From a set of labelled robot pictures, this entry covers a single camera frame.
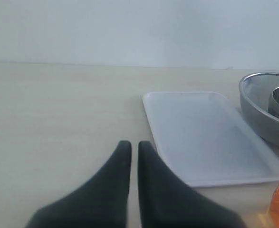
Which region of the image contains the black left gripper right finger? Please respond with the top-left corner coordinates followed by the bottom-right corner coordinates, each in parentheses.
top-left (137, 141), bottom-right (246, 228)

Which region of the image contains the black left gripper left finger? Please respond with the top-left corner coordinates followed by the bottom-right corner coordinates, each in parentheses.
top-left (26, 141), bottom-right (132, 228)

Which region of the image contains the white rectangular plastic tray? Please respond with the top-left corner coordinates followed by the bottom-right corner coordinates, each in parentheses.
top-left (143, 92), bottom-right (279, 187)

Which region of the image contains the large steel mesh colander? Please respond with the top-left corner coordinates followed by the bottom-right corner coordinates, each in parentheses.
top-left (239, 72), bottom-right (279, 147)

